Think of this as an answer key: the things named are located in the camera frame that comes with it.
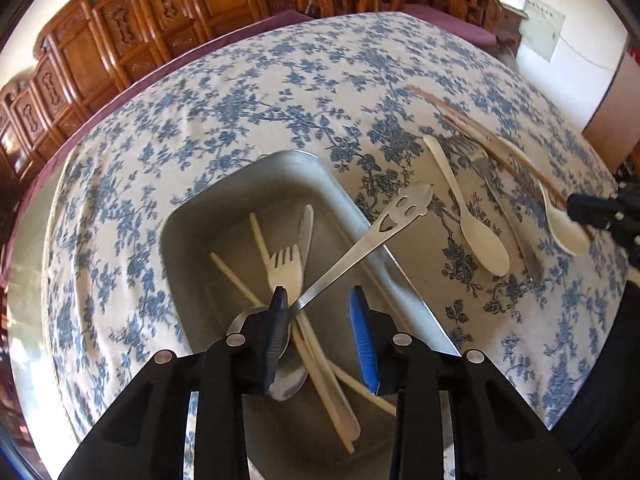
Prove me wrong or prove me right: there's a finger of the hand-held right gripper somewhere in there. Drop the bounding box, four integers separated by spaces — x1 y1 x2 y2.
568 193 624 229

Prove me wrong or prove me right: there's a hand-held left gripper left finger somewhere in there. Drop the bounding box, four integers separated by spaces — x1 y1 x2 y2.
57 285 291 480

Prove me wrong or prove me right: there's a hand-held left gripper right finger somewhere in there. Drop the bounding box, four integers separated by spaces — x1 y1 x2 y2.
349 285 583 480

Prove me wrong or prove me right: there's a white plastic spoon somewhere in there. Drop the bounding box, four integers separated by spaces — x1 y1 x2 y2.
422 135 511 277
467 122 594 257

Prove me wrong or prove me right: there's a white plastic fork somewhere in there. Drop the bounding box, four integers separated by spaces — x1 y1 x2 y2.
267 244 362 443

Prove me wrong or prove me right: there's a pale wooden chopstick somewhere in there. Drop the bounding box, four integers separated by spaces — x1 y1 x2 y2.
209 252 398 417
249 212 356 456

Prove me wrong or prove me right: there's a metal fork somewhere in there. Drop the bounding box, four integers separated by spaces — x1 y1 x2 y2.
452 137 544 284

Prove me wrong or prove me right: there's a metal smiley spoon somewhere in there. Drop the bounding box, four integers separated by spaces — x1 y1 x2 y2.
226 182 435 402

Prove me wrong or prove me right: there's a grey metal tin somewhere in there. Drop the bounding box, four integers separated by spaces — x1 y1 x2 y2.
159 149 461 480

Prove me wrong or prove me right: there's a brown door panel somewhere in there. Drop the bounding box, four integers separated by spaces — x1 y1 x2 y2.
582 45 640 157

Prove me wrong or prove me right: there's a white metal panel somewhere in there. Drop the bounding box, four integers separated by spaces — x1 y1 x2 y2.
517 0 566 63

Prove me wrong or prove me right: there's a short purple seat cushion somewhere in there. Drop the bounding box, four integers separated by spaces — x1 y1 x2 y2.
402 2 498 48

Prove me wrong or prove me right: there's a blue floral tablecloth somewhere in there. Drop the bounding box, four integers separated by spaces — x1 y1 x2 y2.
40 10 631 480

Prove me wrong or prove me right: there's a carved wooden sofa bench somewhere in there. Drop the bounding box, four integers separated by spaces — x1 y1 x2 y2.
0 0 401 201

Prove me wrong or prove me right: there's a white cable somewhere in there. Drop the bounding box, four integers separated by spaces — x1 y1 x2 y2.
564 35 626 72

